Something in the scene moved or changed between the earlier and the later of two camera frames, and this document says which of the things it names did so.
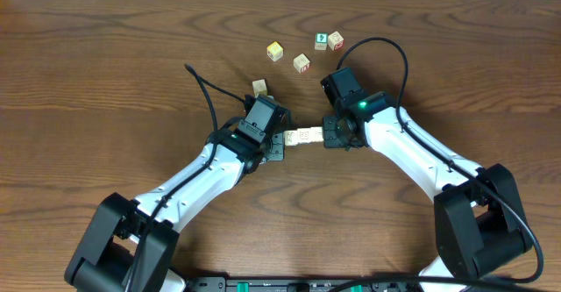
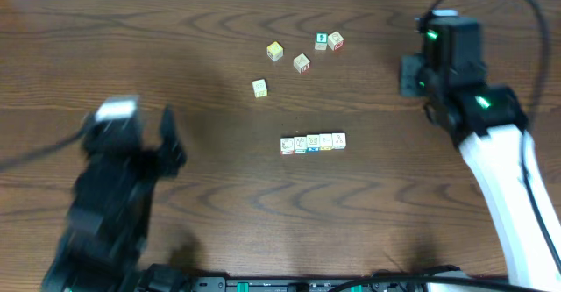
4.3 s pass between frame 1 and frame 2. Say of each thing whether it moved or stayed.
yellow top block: stayed
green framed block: stayed
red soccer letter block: stayed
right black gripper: moved
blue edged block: moved
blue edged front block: moved
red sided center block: stayed
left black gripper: moved
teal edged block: moved
